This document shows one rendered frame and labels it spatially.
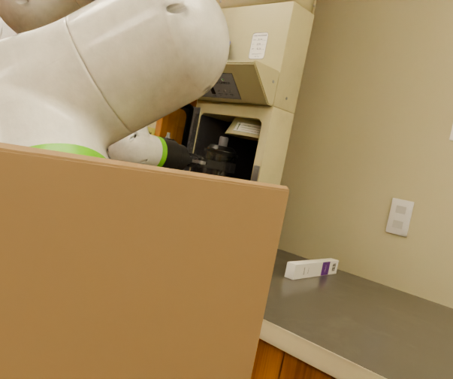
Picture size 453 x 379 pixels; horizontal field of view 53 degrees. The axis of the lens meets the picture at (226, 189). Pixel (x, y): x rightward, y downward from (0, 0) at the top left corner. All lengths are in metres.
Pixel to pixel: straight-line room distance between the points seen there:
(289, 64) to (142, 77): 0.98
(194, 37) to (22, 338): 0.28
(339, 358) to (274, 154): 0.69
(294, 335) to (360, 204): 0.81
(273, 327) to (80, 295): 0.66
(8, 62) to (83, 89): 0.08
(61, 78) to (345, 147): 1.34
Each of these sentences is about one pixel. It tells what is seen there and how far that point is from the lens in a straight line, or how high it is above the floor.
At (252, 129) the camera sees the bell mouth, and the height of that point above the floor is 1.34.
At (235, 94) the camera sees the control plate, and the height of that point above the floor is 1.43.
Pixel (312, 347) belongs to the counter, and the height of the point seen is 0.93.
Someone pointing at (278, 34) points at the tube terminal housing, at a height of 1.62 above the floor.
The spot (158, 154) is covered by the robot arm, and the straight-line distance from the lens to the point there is 1.19.
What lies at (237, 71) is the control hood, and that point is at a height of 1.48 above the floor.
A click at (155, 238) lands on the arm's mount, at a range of 0.32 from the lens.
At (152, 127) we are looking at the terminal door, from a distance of 1.45.
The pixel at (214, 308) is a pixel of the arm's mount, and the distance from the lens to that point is 0.39.
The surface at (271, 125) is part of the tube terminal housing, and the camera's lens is 1.34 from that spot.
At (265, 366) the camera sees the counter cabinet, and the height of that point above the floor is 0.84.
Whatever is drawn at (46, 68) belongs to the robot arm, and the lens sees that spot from 0.45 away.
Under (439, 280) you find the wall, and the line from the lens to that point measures 1.54.
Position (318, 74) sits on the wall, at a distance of 1.81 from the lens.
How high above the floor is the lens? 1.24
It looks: 4 degrees down
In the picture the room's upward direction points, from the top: 11 degrees clockwise
